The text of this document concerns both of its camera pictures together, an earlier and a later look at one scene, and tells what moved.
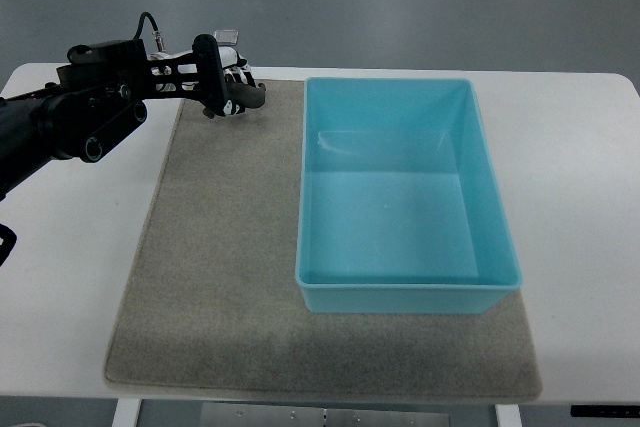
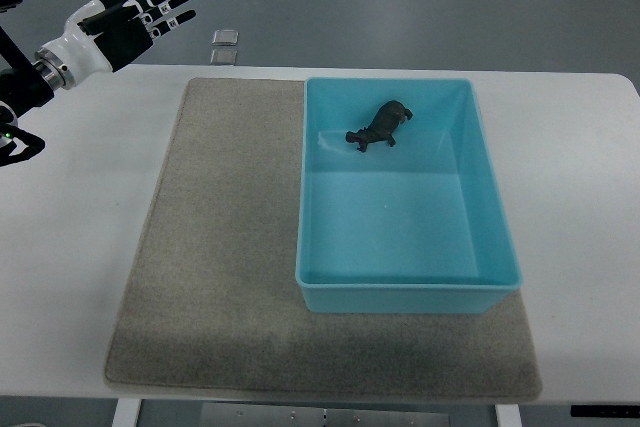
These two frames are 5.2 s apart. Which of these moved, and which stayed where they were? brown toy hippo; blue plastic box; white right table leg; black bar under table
Moved: brown toy hippo
Stayed: white right table leg; black bar under table; blue plastic box
